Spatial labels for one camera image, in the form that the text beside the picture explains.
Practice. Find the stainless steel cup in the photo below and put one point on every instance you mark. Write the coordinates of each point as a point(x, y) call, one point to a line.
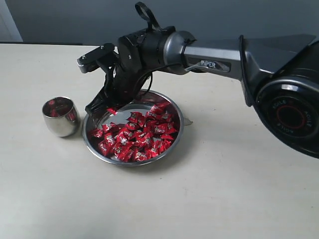
point(61, 116)

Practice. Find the red candy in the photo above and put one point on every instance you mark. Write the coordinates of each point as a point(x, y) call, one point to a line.
point(169, 128)
point(112, 111)
point(139, 156)
point(124, 139)
point(104, 148)

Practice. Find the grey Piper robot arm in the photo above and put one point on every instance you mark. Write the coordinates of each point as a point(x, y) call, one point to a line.
point(279, 76)

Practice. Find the stainless steel bowl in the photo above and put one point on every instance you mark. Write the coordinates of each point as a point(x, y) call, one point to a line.
point(144, 118)

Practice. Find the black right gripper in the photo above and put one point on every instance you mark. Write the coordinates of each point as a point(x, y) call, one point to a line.
point(120, 88)

